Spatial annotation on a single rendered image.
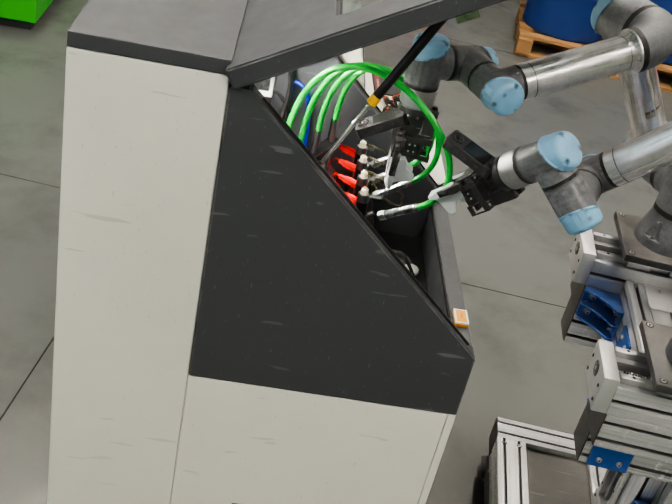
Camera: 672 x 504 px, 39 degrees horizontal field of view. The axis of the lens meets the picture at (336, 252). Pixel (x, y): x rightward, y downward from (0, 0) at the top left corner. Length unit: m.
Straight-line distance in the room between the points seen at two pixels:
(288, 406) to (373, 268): 0.40
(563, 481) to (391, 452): 0.90
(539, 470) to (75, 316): 1.53
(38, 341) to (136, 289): 1.46
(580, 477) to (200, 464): 1.25
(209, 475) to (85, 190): 0.75
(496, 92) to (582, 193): 0.27
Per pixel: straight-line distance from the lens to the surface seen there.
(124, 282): 1.93
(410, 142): 2.08
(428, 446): 2.17
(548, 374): 3.70
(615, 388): 2.05
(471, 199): 1.96
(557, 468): 3.00
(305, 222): 1.81
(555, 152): 1.79
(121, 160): 1.79
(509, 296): 4.06
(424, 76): 2.02
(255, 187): 1.78
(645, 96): 2.37
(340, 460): 2.19
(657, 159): 1.90
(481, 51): 2.08
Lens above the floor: 2.13
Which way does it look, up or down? 32 degrees down
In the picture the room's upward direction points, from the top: 13 degrees clockwise
